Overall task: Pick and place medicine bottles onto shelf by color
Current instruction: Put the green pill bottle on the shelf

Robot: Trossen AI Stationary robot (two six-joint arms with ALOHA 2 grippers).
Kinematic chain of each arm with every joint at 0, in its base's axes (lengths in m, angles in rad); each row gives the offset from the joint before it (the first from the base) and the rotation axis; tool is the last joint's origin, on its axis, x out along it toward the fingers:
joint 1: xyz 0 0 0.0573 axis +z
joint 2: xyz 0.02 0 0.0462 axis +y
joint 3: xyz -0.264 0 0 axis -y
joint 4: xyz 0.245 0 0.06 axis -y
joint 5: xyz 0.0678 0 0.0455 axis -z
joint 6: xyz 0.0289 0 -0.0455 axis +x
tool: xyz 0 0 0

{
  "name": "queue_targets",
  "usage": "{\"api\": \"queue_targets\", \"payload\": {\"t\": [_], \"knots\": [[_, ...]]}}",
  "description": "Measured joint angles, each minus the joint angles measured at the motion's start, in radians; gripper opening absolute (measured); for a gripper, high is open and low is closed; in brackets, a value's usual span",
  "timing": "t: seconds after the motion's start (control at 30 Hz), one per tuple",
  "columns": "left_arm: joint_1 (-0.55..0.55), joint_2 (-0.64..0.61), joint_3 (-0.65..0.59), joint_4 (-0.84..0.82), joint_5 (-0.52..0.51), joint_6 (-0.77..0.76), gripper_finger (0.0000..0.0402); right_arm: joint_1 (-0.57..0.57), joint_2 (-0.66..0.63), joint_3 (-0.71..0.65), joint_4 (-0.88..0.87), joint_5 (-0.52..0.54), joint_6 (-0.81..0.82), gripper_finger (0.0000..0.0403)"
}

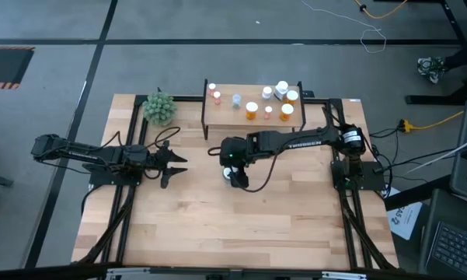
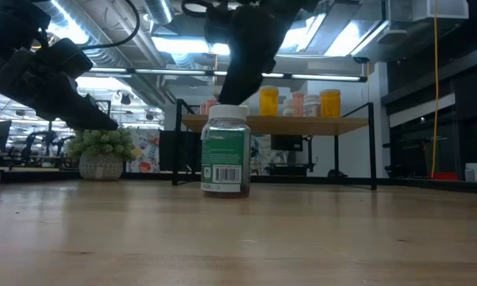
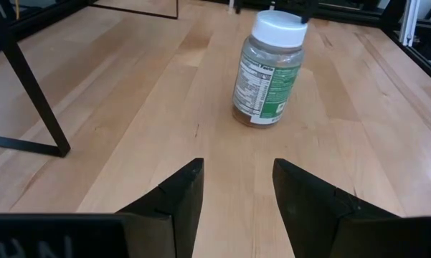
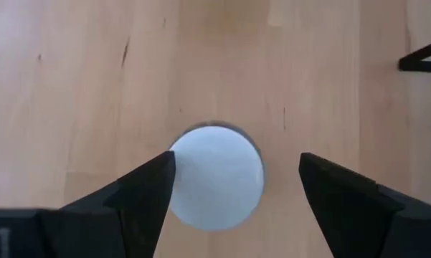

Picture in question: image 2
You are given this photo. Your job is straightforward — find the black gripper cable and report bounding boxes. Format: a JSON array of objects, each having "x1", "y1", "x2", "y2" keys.
[
  {"x1": 79, "y1": 0, "x2": 141, "y2": 51},
  {"x1": 180, "y1": 0, "x2": 213, "y2": 20}
]

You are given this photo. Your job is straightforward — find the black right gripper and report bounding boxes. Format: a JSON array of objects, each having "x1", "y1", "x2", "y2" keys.
[{"x1": 217, "y1": 0, "x2": 290, "y2": 106}]

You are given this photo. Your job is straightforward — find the hanging yellow cable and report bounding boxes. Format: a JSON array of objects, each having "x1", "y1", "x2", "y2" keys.
[{"x1": 429, "y1": 0, "x2": 440, "y2": 179}]

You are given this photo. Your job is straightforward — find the green plant in patterned pot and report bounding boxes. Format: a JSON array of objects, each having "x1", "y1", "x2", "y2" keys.
[{"x1": 66, "y1": 127, "x2": 138, "y2": 182}]

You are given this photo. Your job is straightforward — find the colourful floral poster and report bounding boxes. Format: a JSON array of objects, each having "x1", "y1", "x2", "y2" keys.
[{"x1": 127, "y1": 129, "x2": 172, "y2": 174}]

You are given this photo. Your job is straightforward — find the white ceiling unit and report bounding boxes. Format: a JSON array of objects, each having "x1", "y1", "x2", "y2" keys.
[{"x1": 387, "y1": 0, "x2": 470, "y2": 24}]

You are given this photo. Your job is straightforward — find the orange medicine bottle white cap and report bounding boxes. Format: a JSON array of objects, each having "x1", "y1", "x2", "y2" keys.
[
  {"x1": 319, "y1": 89, "x2": 342, "y2": 118},
  {"x1": 259, "y1": 85, "x2": 280, "y2": 117}
]

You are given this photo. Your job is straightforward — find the long linear ceiling light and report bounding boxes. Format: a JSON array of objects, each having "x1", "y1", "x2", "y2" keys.
[{"x1": 87, "y1": 66, "x2": 368, "y2": 83}]

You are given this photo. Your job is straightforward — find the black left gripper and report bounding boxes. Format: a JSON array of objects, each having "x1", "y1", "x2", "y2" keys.
[{"x1": 0, "y1": 49, "x2": 119, "y2": 131}]

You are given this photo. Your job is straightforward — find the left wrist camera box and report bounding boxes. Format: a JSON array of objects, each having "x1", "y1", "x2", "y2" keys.
[{"x1": 35, "y1": 37, "x2": 94, "y2": 79}]

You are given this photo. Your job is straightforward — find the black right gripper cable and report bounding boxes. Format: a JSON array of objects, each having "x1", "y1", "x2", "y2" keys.
[{"x1": 180, "y1": 0, "x2": 213, "y2": 20}]

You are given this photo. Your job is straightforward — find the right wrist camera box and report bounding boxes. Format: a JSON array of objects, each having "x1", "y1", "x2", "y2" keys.
[{"x1": 203, "y1": 4, "x2": 235, "y2": 45}]

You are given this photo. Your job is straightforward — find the black cabinet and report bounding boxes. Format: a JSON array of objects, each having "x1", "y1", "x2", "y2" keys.
[{"x1": 382, "y1": 42, "x2": 477, "y2": 184}]

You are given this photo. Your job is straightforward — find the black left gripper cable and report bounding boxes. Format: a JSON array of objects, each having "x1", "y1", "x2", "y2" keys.
[{"x1": 79, "y1": 0, "x2": 141, "y2": 51}]

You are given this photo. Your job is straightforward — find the black box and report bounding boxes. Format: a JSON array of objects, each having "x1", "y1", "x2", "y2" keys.
[{"x1": 270, "y1": 134, "x2": 304, "y2": 153}]

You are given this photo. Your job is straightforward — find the black panel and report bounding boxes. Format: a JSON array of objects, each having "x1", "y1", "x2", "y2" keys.
[{"x1": 159, "y1": 129, "x2": 203, "y2": 173}]

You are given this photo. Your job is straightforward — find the wooden shelf black metal legs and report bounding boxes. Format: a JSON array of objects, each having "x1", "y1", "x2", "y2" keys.
[{"x1": 171, "y1": 98, "x2": 378, "y2": 191}]

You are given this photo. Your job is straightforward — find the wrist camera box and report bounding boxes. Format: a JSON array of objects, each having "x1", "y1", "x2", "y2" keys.
[
  {"x1": 35, "y1": 37, "x2": 94, "y2": 79},
  {"x1": 203, "y1": 4, "x2": 235, "y2": 45}
]

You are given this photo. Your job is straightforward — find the white labelled medicine bottle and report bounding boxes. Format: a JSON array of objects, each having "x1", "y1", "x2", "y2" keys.
[{"x1": 303, "y1": 94, "x2": 321, "y2": 118}]

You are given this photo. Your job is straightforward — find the green-labelled bottle white cap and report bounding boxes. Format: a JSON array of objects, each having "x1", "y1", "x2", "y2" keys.
[{"x1": 200, "y1": 104, "x2": 252, "y2": 199}]

